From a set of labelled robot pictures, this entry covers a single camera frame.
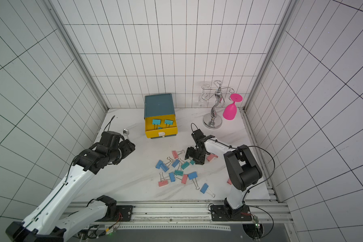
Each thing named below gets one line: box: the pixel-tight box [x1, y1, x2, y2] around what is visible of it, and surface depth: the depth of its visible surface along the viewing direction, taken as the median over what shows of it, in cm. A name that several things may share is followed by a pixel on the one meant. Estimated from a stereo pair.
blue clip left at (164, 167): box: [160, 163, 169, 172], surface depth 89 cm
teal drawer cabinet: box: [143, 93, 178, 139], surface depth 92 cm
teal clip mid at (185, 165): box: [180, 161, 191, 170], surface depth 91 cm
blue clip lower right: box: [188, 171, 200, 191], surface depth 86 cm
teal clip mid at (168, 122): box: [164, 119, 173, 128], surface depth 92 cm
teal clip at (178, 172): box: [173, 169, 184, 176], surface depth 89 cm
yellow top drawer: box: [144, 114, 178, 139], surface depth 91 cm
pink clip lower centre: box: [181, 174, 189, 185], surface depth 86 cm
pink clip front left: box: [158, 171, 169, 188], surface depth 85 cm
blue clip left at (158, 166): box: [155, 159, 164, 169], surface depth 91 cm
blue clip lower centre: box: [169, 172, 176, 183], surface depth 87 cm
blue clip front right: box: [199, 183, 216, 198], surface depth 82 cm
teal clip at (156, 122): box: [152, 118, 161, 130], surface depth 91 cm
